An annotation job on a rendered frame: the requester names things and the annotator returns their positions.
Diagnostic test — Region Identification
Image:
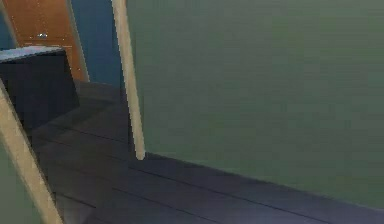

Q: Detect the black cabinet with pale top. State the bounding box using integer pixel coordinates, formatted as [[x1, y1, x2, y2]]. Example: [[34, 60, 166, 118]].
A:
[[0, 45, 81, 134]]

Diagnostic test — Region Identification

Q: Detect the brown wooden room door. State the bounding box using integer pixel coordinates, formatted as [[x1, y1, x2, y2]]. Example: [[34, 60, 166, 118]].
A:
[[1, 0, 90, 83]]

